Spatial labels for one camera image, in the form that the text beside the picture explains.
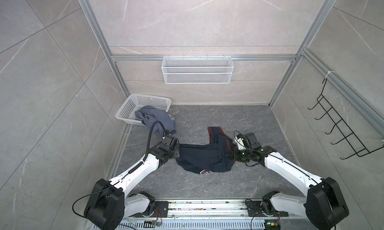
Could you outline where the grey-blue tank top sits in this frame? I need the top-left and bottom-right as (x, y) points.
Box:
(135, 106), (177, 137)

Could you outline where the navy red-trimmed tank top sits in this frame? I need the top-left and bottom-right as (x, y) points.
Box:
(176, 126), (236, 175)

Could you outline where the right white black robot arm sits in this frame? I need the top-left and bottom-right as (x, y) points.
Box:
(229, 146), (350, 230)

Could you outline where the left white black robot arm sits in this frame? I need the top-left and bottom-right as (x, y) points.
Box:
(83, 135), (180, 230)

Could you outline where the left black corrugated cable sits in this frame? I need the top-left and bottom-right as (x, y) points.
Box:
(143, 120), (168, 163)

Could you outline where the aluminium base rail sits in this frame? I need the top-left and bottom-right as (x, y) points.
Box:
(84, 196), (316, 230)

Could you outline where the white wire mesh shelf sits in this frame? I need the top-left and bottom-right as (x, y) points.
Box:
(161, 56), (234, 84)

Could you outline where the black wire hook rack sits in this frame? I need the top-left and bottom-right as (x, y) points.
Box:
(308, 79), (384, 160)

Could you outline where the aluminium frame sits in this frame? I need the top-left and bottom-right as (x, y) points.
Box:
(78, 0), (384, 135)

